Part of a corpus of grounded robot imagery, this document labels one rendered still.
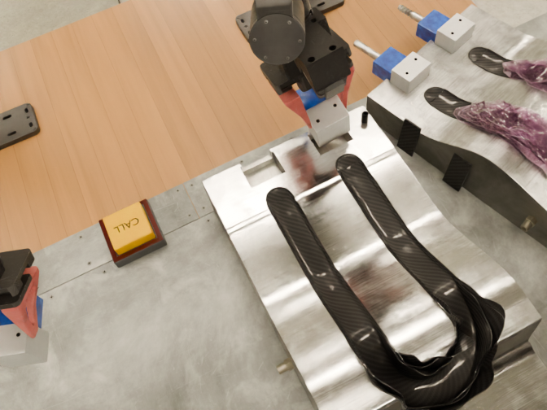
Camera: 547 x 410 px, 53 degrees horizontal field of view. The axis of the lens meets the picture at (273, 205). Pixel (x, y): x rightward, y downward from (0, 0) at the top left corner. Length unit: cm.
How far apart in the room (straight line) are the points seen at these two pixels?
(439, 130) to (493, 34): 22
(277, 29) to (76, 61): 62
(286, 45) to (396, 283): 30
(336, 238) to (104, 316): 35
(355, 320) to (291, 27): 33
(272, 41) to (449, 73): 41
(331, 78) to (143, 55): 55
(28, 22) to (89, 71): 151
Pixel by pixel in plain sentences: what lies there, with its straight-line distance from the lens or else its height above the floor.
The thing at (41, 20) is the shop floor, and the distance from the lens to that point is 256.
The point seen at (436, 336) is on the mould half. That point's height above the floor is 94.
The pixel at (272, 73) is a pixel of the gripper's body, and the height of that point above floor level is 102.
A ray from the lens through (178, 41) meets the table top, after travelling 108.
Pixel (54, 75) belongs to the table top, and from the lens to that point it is 111.
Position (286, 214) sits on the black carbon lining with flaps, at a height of 88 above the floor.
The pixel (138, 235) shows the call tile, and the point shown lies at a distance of 81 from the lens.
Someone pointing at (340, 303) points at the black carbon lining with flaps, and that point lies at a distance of 67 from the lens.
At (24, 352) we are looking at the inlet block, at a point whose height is 95.
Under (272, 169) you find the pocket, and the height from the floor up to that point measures 86.
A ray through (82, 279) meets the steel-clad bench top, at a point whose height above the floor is 80.
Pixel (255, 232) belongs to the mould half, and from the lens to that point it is 72.
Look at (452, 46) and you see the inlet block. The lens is 93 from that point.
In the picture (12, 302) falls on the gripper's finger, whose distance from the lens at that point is 63.
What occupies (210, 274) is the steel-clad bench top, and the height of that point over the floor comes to 80.
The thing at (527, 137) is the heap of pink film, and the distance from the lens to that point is 79.
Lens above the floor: 153
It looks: 62 degrees down
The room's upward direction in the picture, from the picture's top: 12 degrees counter-clockwise
